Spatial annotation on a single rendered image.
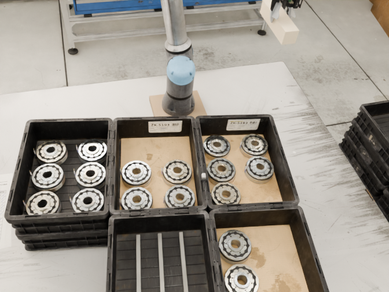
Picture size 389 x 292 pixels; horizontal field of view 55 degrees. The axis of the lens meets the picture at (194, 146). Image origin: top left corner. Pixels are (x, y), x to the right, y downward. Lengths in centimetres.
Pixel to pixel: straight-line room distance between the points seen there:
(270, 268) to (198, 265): 22
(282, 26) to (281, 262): 91
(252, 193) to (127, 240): 46
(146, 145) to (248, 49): 211
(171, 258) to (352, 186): 83
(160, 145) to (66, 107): 55
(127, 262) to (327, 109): 219
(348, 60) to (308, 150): 198
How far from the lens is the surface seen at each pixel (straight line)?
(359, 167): 231
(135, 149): 143
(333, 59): 356
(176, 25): 159
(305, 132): 179
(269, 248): 127
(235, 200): 129
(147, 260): 121
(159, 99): 176
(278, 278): 124
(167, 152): 142
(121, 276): 119
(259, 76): 200
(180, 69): 157
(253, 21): 349
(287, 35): 161
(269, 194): 137
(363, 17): 430
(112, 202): 119
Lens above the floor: 194
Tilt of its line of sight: 50 degrees down
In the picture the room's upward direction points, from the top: 7 degrees clockwise
